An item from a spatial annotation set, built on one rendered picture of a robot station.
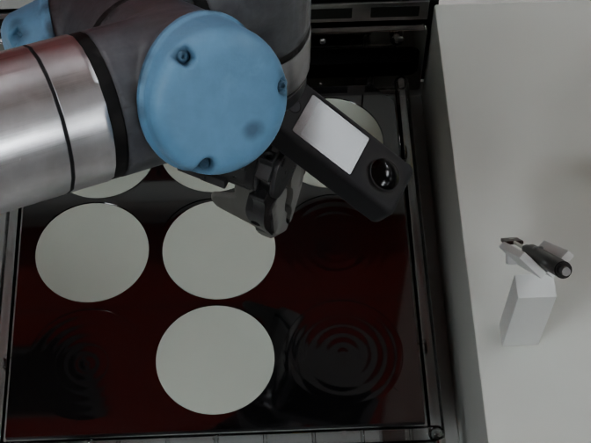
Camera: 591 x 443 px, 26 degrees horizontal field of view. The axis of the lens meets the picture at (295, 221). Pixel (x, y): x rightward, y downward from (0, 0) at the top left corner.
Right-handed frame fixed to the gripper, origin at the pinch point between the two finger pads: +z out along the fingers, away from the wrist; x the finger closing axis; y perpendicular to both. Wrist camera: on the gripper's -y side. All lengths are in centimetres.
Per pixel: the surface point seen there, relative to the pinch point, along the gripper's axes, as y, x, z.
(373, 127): -1.0, -18.0, 9.1
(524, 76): -12.7, -24.4, 2.5
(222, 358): 1.6, 9.0, 9.3
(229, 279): 4.2, 2.0, 9.1
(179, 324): 6.2, 7.7, 9.3
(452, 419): -17.8, 2.9, 17.1
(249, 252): 3.8, -1.1, 9.1
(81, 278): 16.1, 7.2, 9.3
